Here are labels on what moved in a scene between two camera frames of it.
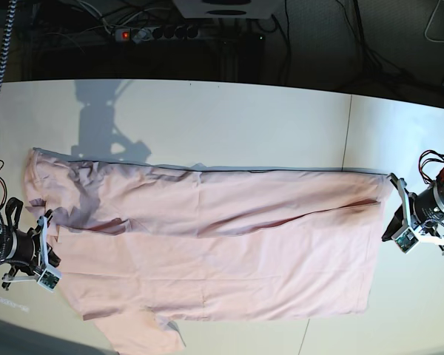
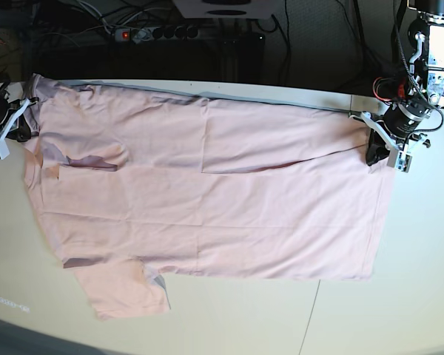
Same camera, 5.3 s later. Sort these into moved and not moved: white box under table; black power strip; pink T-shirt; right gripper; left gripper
Moved: left gripper; right gripper; pink T-shirt
Not moved: black power strip; white box under table
